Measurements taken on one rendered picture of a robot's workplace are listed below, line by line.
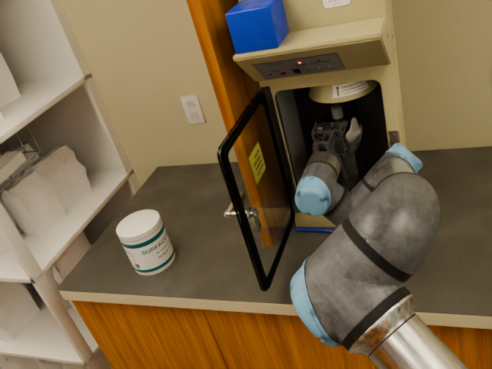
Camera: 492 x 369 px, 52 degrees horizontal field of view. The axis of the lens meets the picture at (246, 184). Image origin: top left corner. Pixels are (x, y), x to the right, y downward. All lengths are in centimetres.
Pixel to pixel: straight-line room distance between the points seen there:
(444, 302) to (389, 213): 58
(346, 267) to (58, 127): 178
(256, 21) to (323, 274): 60
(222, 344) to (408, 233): 96
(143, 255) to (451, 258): 81
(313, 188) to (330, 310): 39
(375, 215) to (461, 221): 78
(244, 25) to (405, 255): 63
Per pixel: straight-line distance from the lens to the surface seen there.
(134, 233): 143
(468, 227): 142
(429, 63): 165
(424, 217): 69
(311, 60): 113
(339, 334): 71
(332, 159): 113
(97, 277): 161
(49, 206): 201
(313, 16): 118
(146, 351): 173
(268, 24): 110
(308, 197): 103
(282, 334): 141
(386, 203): 68
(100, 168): 229
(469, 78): 168
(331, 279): 68
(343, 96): 126
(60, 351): 216
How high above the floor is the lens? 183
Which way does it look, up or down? 30 degrees down
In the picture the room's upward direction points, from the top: 17 degrees counter-clockwise
